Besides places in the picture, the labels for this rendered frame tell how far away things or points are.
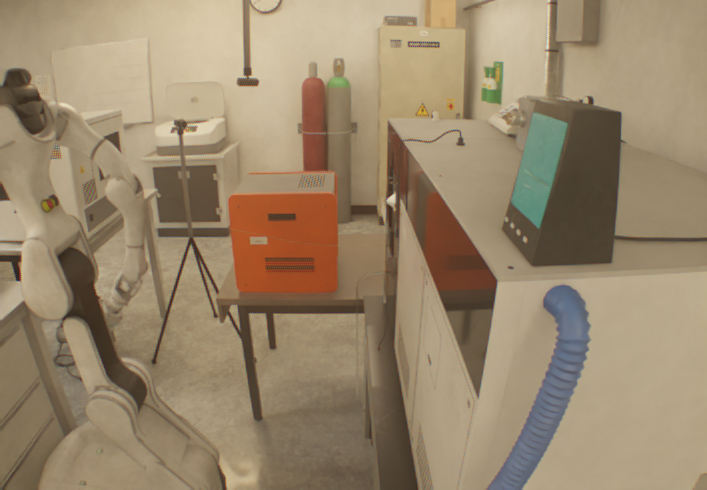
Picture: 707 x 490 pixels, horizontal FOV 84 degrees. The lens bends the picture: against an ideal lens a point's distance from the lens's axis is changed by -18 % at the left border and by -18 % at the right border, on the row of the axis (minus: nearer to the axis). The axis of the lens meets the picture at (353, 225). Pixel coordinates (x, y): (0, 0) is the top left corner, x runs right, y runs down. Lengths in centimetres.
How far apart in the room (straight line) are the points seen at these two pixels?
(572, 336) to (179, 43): 487
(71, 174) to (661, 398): 212
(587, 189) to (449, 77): 409
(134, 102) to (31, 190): 401
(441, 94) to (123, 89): 328
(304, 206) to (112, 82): 385
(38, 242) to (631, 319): 126
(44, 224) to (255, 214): 87
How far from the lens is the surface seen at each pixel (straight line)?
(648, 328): 61
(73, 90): 563
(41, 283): 136
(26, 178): 134
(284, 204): 184
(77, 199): 222
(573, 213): 51
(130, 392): 154
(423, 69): 451
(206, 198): 450
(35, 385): 204
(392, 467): 120
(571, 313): 47
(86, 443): 206
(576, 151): 49
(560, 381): 49
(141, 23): 526
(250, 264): 196
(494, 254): 53
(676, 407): 74
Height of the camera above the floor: 164
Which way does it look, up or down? 20 degrees down
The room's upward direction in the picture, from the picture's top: straight up
